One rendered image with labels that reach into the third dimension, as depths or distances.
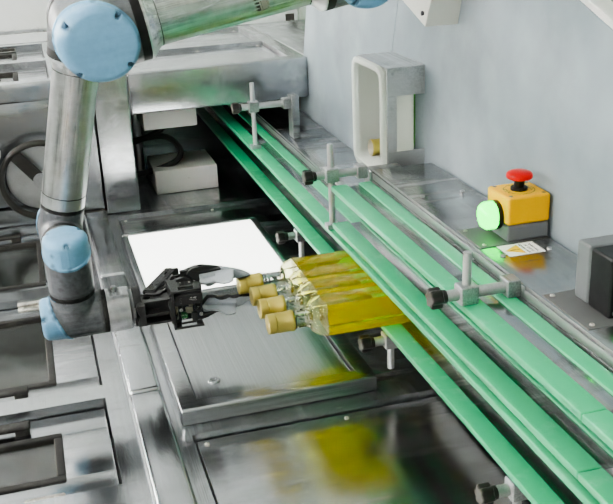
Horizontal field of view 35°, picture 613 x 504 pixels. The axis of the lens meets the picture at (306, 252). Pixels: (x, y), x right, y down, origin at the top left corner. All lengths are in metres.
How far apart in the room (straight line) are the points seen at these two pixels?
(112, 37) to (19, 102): 1.19
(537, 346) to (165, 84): 1.60
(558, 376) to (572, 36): 0.50
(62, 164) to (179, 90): 0.99
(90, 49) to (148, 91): 1.17
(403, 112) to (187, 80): 0.86
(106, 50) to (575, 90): 0.66
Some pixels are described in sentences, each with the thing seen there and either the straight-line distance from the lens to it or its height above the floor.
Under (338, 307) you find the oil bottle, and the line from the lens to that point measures 1.58.
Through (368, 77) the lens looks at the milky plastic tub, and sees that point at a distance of 2.02.
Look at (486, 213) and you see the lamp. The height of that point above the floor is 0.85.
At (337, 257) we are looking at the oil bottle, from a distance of 1.76.
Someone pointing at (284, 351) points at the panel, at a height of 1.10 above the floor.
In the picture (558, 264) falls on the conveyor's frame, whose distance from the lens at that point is 1.41.
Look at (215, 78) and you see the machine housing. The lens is 2.61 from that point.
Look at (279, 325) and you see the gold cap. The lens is 1.57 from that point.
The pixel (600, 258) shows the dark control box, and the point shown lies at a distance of 1.24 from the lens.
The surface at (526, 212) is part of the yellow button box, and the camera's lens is 1.48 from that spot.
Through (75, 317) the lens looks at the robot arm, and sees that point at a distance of 1.65.
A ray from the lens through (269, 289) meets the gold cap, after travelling 1.68.
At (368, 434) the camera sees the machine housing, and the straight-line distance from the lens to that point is 1.58.
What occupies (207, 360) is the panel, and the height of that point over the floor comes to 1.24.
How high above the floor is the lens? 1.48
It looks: 14 degrees down
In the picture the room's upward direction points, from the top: 98 degrees counter-clockwise
